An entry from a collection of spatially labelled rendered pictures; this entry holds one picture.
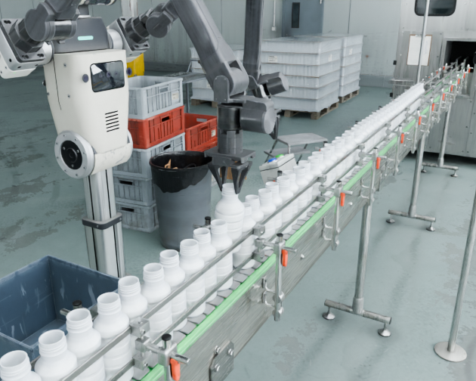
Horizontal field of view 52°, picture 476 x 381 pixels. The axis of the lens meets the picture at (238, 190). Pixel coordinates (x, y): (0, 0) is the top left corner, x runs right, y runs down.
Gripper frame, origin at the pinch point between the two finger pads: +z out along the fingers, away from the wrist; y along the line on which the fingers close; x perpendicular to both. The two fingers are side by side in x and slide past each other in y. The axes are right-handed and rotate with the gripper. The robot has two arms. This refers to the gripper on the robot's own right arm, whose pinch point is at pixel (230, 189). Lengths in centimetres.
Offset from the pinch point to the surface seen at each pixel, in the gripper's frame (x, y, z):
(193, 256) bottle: -18.6, 2.1, 8.5
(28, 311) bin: -18, -56, 42
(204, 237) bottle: -13.1, 1.2, 6.7
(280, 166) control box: 57, -12, 12
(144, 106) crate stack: 176, -171, 25
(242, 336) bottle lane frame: -3.7, 5.7, 36.6
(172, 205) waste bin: 155, -135, 87
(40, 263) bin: -12, -56, 29
